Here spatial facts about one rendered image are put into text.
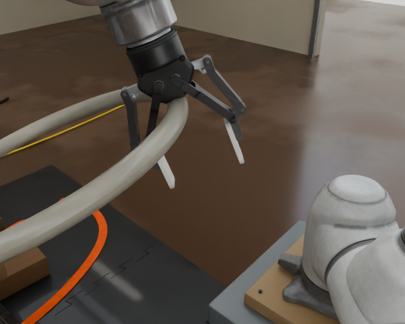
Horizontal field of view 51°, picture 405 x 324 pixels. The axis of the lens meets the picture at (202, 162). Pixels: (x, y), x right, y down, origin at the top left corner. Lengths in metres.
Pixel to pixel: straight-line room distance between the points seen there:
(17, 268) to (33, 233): 1.72
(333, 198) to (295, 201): 1.86
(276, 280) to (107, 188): 0.62
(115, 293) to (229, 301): 1.16
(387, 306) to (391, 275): 0.04
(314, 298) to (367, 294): 0.26
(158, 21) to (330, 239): 0.48
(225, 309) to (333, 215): 0.33
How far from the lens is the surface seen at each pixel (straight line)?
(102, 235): 2.41
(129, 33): 0.57
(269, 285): 1.00
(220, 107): 0.62
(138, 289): 2.10
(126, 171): 0.48
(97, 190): 0.47
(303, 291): 0.97
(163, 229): 2.42
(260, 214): 2.54
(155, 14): 0.57
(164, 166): 0.66
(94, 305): 2.08
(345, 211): 0.81
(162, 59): 0.58
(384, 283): 0.69
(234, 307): 0.99
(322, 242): 0.83
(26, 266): 2.18
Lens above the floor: 1.56
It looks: 31 degrees down
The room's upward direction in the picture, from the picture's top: straight up
